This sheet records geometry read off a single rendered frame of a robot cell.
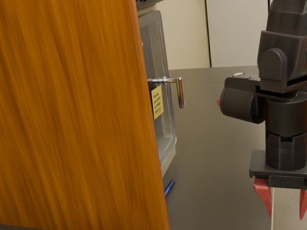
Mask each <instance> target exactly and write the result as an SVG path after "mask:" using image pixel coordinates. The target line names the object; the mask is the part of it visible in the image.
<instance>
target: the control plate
mask: <svg viewBox="0 0 307 230"><path fill-rule="evenodd" d="M143 1H144V0H143ZM156 1H157V0H147V1H146V2H140V0H138V1H137V2H136V8H138V7H141V6H144V5H147V4H150V3H153V2H156Z"/></svg>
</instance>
